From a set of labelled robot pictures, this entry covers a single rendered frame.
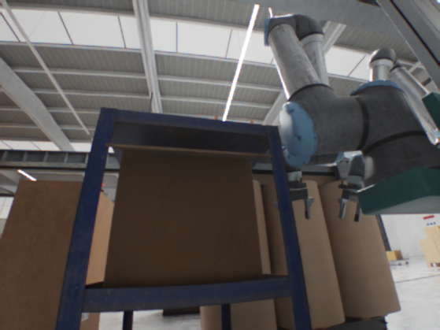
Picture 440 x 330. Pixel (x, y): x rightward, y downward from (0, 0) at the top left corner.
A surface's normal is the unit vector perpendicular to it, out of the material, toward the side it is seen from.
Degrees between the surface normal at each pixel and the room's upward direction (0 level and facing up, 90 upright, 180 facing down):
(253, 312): 90
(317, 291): 90
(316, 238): 90
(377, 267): 90
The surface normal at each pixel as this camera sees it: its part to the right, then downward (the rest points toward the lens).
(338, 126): -0.07, 0.23
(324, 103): -0.14, -0.54
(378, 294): 0.18, -0.41
